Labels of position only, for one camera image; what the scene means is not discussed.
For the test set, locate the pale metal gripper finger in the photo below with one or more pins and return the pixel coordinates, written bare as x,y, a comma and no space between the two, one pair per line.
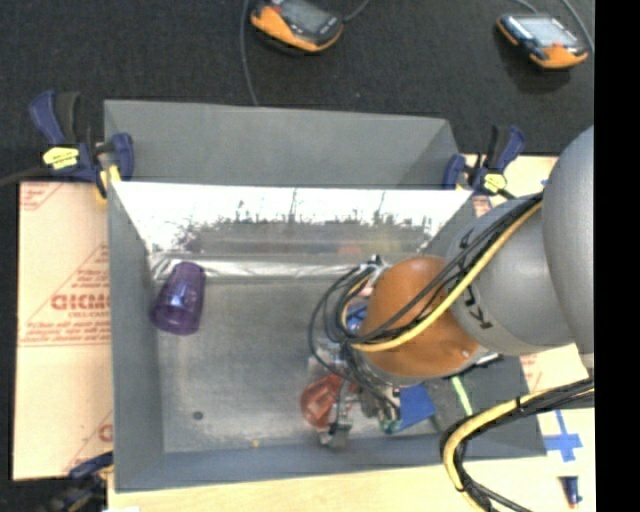
341,426
334,440

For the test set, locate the clear orange plastic cup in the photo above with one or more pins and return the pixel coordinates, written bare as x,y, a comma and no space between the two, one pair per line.
317,400

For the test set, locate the blue flat block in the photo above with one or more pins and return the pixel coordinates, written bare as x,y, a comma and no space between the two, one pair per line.
416,406

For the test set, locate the small blue rounded piece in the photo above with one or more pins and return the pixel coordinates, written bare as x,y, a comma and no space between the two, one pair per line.
356,317

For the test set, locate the grey metal bin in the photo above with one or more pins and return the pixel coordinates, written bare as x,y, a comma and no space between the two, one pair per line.
240,360

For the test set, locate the clear purple plastic cup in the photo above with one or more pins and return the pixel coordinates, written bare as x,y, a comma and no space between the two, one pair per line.
180,300

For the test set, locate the brown cardboard board red print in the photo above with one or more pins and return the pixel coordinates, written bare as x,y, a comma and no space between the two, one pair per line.
60,350

